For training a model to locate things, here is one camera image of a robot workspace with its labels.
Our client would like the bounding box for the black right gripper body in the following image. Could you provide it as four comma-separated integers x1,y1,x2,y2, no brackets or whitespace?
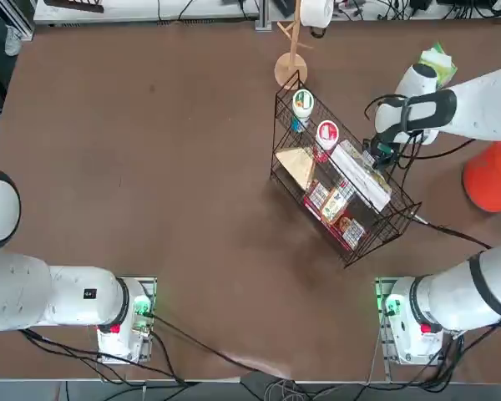
363,137,402,170

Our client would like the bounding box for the orange bin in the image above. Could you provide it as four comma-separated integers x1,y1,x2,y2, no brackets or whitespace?
462,140,501,214

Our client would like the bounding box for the green tissue pack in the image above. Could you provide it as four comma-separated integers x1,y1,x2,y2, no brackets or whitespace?
417,40,459,89

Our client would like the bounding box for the large white food packet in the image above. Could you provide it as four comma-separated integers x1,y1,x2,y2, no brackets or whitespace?
328,140,393,212

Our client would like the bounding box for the white jar red lid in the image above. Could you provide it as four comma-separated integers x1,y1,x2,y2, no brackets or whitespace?
315,119,341,151

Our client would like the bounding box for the yellow snack carton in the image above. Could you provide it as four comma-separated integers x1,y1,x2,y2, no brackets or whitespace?
319,187,347,226

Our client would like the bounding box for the red white patterned box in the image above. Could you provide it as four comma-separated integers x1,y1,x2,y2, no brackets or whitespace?
302,180,331,219

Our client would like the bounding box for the red brown biscuit box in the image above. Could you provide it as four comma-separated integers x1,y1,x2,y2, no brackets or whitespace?
335,210,367,252

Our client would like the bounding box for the triangular sandwich packet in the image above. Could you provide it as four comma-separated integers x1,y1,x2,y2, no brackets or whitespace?
274,145,317,192

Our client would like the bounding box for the white jar green lid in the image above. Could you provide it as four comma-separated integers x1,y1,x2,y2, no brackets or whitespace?
291,89,315,126

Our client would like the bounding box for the wooden cup rack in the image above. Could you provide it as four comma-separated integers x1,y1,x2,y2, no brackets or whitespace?
274,0,315,91

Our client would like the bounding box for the white cup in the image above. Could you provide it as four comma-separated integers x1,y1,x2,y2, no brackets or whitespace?
299,0,335,28

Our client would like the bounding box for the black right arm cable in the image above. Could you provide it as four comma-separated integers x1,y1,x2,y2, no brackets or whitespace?
390,129,493,251

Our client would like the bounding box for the black wire shelf rack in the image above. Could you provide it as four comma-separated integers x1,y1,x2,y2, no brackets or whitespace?
269,69,423,269

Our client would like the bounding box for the aluminium camera post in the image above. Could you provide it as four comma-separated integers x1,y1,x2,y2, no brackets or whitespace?
255,0,273,33

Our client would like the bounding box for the black base power cable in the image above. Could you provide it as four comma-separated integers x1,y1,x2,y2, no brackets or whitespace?
144,311,268,375

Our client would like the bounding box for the aluminium frame profile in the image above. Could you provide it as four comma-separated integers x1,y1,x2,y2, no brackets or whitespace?
6,0,35,42

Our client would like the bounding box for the black floor cable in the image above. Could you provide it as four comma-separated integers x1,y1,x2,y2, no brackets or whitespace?
18,327,187,384

